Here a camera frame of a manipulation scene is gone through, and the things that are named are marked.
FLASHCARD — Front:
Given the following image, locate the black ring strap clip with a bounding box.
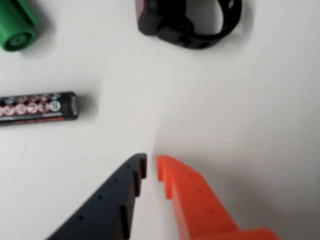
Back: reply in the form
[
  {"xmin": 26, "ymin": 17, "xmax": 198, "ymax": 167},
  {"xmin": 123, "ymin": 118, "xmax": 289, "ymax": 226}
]
[{"xmin": 135, "ymin": 0, "xmax": 243, "ymax": 50}]

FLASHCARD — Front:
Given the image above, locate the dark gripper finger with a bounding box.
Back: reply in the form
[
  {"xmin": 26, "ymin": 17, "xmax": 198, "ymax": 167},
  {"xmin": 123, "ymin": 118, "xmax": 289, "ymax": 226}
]
[{"xmin": 46, "ymin": 153, "xmax": 148, "ymax": 240}]

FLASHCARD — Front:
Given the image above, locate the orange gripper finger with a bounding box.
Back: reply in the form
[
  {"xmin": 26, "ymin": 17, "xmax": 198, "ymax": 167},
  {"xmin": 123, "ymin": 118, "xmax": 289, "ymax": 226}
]
[{"xmin": 155, "ymin": 154, "xmax": 282, "ymax": 240}]

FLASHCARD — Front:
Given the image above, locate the green black marker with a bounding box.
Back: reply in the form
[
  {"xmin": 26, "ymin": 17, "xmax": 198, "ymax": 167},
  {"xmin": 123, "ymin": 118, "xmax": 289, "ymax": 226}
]
[{"xmin": 0, "ymin": 0, "xmax": 40, "ymax": 53}]

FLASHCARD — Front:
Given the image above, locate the black AAA battery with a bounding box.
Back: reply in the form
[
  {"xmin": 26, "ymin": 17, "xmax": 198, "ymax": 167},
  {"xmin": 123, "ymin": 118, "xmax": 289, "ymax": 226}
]
[{"xmin": 0, "ymin": 91, "xmax": 80, "ymax": 126}]

